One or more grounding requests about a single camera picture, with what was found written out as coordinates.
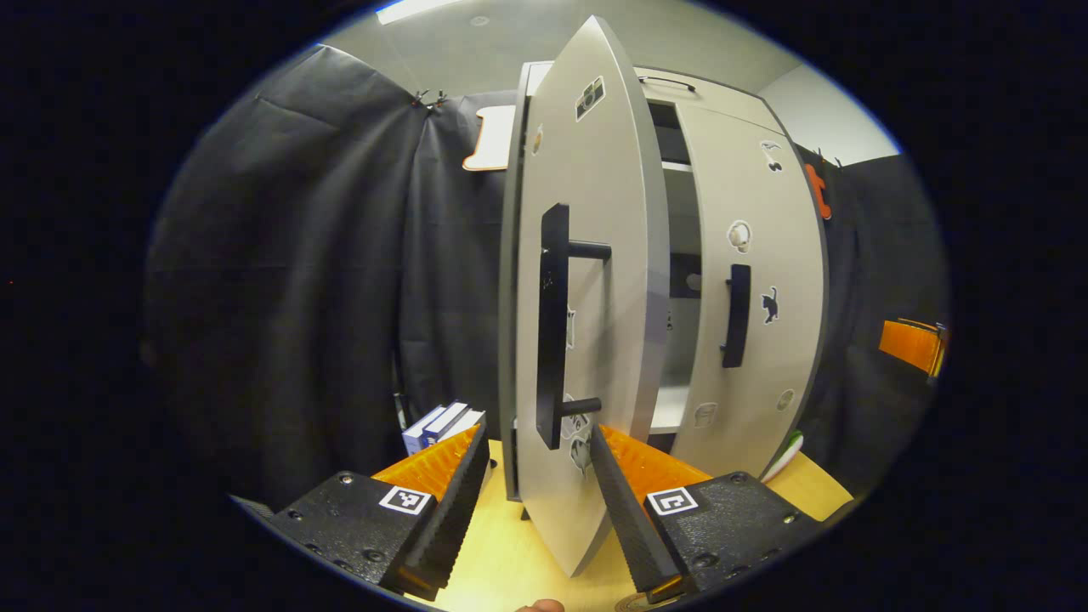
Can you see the white cabinet shelf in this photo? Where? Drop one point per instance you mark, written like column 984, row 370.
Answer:
column 677, row 167

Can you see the blue white book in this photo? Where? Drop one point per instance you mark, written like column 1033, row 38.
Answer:
column 442, row 423
column 416, row 433
column 463, row 422

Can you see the white grey cabinet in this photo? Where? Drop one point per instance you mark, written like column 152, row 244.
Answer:
column 508, row 340

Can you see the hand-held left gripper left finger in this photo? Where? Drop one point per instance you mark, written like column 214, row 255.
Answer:
column 459, row 501

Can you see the black backdrop cloth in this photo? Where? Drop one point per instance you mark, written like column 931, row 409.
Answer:
column 297, row 297
column 867, row 255

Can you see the green white plastic object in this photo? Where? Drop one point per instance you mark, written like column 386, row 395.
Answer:
column 784, row 455

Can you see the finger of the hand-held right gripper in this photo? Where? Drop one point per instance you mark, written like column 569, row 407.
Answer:
column 909, row 344

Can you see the white cabinet door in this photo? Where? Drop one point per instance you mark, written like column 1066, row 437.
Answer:
column 782, row 255
column 620, row 170

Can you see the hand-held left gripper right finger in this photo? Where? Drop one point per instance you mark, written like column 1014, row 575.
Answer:
column 625, row 518

